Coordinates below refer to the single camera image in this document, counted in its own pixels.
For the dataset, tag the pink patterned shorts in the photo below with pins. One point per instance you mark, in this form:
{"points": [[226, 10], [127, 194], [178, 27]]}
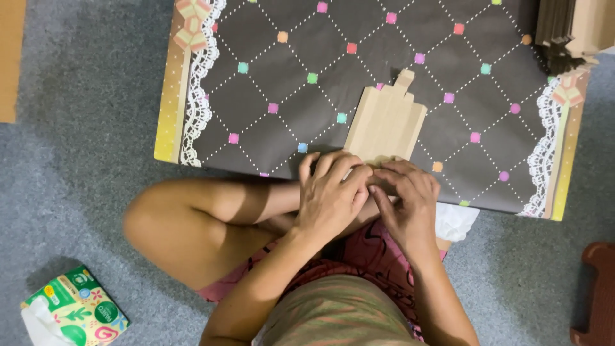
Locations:
{"points": [[365, 266]]}

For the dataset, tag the white tissue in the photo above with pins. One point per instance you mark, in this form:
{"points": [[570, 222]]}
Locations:
{"points": [[454, 221]]}

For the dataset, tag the stack of brown paper bags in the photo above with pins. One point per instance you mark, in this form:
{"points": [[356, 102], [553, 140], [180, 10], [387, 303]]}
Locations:
{"points": [[567, 31]]}

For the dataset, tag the brown cardboard piece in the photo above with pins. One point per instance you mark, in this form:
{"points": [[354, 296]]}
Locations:
{"points": [[9, 60]]}

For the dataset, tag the person's right hand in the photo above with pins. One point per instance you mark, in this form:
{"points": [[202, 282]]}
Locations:
{"points": [[408, 211]]}

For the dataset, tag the green floral tissue pack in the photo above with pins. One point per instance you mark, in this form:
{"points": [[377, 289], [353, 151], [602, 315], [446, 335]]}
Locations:
{"points": [[77, 310]]}

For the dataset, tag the person's leg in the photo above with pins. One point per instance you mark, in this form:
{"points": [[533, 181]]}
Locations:
{"points": [[202, 228]]}

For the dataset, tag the brown paper bag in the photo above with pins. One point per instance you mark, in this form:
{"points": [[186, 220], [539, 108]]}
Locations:
{"points": [[387, 122]]}

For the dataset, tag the reddish brown stool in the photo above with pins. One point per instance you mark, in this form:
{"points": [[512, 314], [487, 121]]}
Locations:
{"points": [[596, 295]]}

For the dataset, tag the dark dotted wrapping paper sheet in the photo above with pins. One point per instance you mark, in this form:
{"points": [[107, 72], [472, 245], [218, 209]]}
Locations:
{"points": [[365, 86]]}

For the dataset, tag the person's left hand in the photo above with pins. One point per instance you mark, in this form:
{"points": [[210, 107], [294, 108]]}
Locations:
{"points": [[326, 204]]}

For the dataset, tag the striped green pink shirt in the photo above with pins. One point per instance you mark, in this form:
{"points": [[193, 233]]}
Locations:
{"points": [[336, 312]]}

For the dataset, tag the person's right fingers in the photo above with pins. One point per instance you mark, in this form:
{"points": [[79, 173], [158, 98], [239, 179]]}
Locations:
{"points": [[396, 180]]}

